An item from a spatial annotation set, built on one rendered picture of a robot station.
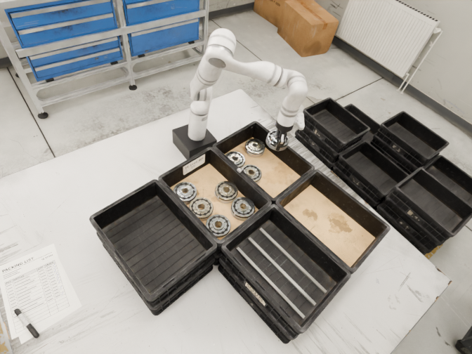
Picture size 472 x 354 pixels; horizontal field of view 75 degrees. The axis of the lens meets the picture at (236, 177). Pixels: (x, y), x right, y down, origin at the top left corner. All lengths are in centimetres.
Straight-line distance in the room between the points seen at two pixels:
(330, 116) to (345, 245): 131
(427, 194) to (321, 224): 107
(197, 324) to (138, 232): 42
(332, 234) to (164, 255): 71
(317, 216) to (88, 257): 99
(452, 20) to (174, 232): 334
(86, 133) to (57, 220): 145
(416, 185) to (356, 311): 114
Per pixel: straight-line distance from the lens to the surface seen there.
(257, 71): 111
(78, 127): 300
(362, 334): 146
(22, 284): 150
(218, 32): 109
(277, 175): 151
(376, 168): 245
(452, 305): 267
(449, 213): 235
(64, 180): 171
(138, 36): 310
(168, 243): 128
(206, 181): 143
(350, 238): 145
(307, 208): 144
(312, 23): 396
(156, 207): 136
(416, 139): 270
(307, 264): 132
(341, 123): 248
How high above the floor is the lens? 198
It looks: 52 degrees down
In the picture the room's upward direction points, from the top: 11 degrees clockwise
